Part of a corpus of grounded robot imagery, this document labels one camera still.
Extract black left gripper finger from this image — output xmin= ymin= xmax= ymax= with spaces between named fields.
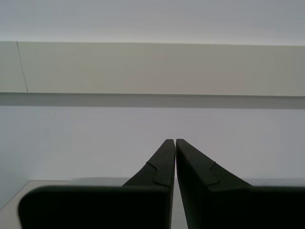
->
xmin=18 ymin=139 xmax=176 ymax=229
xmin=175 ymin=138 xmax=305 ymax=229

